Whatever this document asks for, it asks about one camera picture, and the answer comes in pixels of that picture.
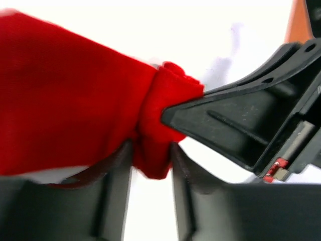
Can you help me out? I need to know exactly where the red sock with white pattern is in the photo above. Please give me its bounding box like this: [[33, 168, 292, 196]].
[[1, 11, 204, 179]]

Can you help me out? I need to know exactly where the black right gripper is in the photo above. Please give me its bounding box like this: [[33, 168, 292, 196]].
[[161, 39, 320, 181]]

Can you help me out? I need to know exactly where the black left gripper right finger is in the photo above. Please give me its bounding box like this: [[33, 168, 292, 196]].
[[171, 144, 320, 241]]

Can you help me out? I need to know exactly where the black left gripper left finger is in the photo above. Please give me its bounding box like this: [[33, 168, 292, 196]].
[[1, 141, 133, 241]]

